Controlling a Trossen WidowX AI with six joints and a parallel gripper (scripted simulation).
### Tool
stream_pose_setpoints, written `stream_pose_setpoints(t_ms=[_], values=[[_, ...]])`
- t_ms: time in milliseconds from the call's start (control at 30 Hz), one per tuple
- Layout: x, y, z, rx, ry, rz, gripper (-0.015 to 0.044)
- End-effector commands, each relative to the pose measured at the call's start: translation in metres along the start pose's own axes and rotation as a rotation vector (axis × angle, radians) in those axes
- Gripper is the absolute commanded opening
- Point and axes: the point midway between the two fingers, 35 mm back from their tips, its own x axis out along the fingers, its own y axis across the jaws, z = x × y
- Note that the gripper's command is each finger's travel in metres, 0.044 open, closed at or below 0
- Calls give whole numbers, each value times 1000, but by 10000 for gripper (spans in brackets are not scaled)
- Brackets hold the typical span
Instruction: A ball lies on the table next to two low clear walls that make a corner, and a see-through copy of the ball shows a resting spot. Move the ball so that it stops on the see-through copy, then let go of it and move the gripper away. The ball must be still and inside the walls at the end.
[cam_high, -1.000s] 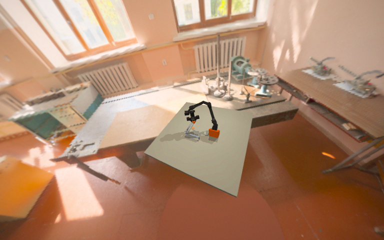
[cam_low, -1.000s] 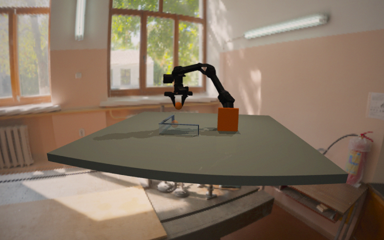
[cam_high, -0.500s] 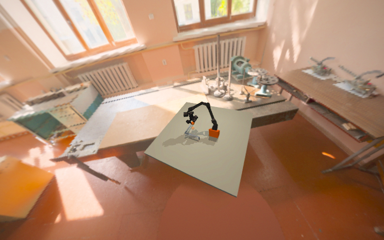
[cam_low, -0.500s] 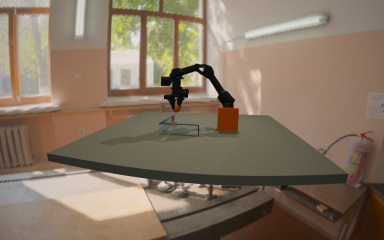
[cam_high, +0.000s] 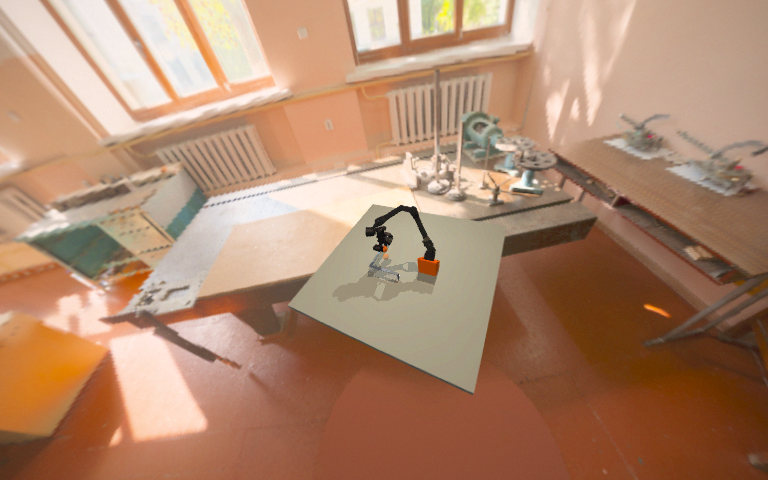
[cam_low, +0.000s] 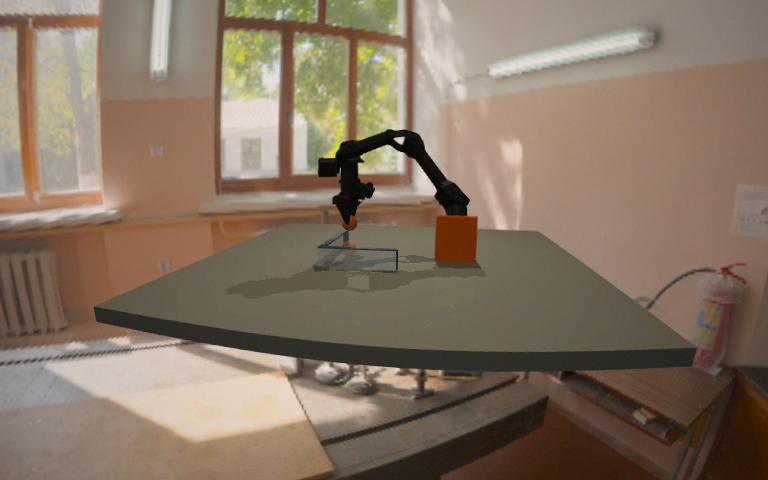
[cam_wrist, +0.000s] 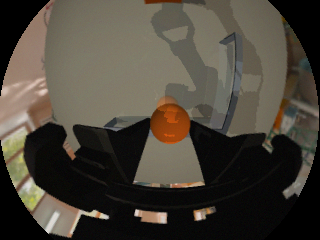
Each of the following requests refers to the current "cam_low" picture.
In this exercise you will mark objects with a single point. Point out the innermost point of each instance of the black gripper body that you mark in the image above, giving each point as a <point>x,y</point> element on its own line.
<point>346,196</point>

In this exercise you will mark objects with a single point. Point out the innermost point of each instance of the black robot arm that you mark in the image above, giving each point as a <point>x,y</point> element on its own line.
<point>448,194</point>

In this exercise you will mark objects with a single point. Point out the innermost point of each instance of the clear low corner wall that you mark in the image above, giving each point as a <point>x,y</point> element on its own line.
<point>359,259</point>

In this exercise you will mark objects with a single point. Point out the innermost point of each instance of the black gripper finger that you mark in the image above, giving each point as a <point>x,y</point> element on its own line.
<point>353,210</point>
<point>345,211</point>

